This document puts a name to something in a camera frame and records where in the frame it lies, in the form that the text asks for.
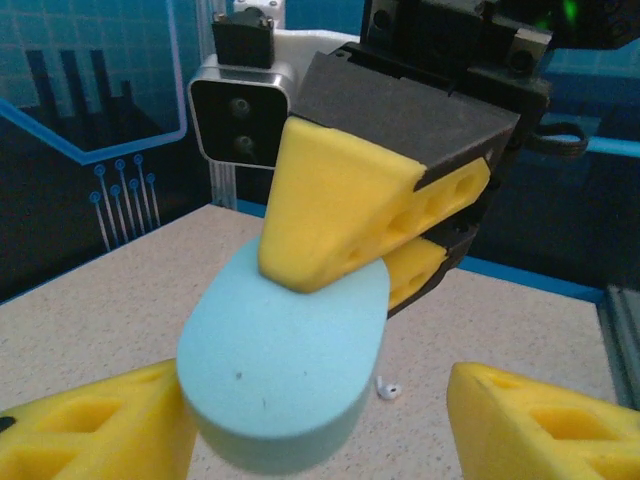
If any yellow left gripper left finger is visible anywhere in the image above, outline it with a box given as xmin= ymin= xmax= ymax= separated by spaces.
xmin=0 ymin=358 xmax=199 ymax=480

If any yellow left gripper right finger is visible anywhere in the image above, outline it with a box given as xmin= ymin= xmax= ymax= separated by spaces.
xmin=446 ymin=362 xmax=640 ymax=480

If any white earbud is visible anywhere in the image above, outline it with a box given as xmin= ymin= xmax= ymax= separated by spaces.
xmin=374 ymin=375 xmax=404 ymax=401

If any light blue earbud charging case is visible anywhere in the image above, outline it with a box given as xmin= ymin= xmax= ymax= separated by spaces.
xmin=177 ymin=234 xmax=392 ymax=477

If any aluminium frame post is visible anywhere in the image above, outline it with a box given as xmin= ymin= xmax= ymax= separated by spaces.
xmin=197 ymin=0 xmax=239 ymax=210

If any aluminium side rail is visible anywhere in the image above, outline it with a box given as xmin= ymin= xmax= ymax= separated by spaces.
xmin=597 ymin=284 xmax=640 ymax=416

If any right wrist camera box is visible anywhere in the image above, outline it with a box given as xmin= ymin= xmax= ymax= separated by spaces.
xmin=187 ymin=0 xmax=361 ymax=172

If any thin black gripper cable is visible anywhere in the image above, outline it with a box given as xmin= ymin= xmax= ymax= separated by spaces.
xmin=519 ymin=122 xmax=590 ymax=159

